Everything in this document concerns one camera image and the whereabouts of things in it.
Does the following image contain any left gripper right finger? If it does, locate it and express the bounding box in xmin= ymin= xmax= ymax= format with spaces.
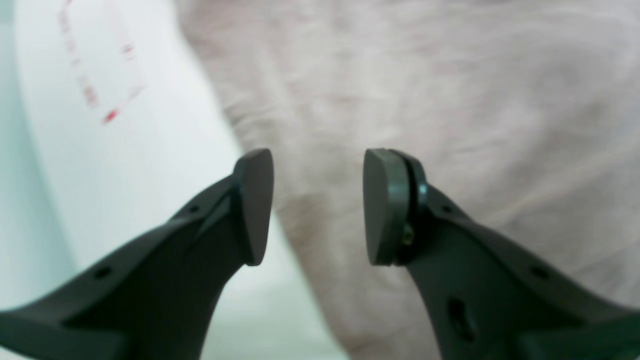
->
xmin=362 ymin=148 xmax=640 ymax=360

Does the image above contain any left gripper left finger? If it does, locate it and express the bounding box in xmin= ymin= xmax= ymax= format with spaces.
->
xmin=0 ymin=148 xmax=274 ymax=360

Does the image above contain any mauve t-shirt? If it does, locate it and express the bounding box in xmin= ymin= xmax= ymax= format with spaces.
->
xmin=175 ymin=0 xmax=640 ymax=360

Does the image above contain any red tape rectangle marking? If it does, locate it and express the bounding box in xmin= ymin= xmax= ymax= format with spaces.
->
xmin=57 ymin=0 xmax=147 ymax=124

